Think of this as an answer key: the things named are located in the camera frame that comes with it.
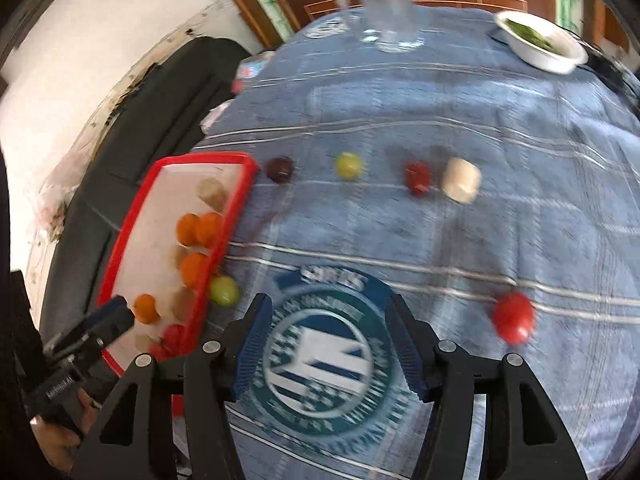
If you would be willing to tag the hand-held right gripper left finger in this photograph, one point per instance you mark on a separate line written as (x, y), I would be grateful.
(250, 350)

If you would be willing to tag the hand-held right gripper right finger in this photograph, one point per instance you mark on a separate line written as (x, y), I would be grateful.
(412, 360)

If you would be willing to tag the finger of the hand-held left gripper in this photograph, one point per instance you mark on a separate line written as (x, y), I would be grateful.
(102, 312)
(117, 327)

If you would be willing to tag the red-rimmed white tray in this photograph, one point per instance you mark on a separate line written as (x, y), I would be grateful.
(165, 195)

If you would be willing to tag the person's left hand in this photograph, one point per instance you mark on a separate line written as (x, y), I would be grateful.
(60, 442)

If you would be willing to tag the green grape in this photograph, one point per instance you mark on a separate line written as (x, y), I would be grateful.
(348, 165)
(223, 290)

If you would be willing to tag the blue plaid tablecloth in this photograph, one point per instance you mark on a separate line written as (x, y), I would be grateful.
(475, 240)

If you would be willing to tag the dark red cherry tomato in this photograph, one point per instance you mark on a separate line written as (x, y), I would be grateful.
(417, 177)

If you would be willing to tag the dark purple grape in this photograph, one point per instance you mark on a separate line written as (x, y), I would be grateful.
(279, 169)

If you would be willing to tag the black sofa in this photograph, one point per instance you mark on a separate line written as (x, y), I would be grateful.
(150, 125)

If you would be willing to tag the white tissue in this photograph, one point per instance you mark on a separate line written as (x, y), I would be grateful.
(215, 116)

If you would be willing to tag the clear plastic packet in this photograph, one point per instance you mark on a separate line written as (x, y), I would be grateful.
(252, 70)

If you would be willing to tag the white bowl with greens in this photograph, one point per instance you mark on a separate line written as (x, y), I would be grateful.
(545, 47)

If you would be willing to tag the clear glass mug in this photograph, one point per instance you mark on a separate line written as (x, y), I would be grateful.
(390, 10)

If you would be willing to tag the wooden door frame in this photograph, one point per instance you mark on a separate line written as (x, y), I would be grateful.
(252, 2)

